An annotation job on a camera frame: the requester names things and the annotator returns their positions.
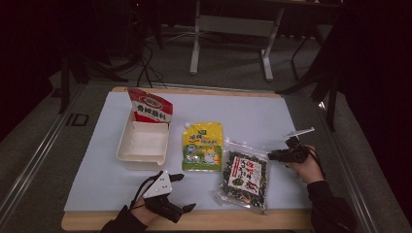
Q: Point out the white plastic box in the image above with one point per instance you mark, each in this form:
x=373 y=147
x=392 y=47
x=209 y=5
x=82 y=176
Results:
x=144 y=144

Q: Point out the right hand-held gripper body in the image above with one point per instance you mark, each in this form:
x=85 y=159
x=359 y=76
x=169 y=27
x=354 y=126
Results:
x=296 y=150

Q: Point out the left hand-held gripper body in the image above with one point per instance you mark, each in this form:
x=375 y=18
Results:
x=160 y=194

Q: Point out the red seasoning packet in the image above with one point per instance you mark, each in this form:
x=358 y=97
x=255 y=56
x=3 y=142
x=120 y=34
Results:
x=151 y=105

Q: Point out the person's right hand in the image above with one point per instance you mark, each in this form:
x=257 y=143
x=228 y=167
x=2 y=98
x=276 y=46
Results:
x=307 y=170

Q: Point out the white paper mat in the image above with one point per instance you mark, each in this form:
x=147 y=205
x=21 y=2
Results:
x=107 y=181

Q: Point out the white metal desk frame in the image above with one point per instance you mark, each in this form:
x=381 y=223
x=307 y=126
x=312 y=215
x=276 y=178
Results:
x=233 y=26

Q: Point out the black metal stand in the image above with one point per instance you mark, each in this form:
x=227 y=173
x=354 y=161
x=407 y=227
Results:
x=87 y=71
x=319 y=74

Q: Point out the yellow green spout pouch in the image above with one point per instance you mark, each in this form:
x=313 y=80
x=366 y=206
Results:
x=202 y=145

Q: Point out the metal floor rail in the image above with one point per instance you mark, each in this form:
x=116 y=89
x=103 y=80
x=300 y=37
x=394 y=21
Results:
x=350 y=168
x=35 y=152

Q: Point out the clear seaweed bag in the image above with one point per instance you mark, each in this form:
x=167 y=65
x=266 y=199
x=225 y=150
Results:
x=244 y=176

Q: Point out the person's left hand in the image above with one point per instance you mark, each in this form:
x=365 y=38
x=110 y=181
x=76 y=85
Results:
x=142 y=213

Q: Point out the dark curtain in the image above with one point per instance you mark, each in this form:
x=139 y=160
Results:
x=379 y=81
x=22 y=58

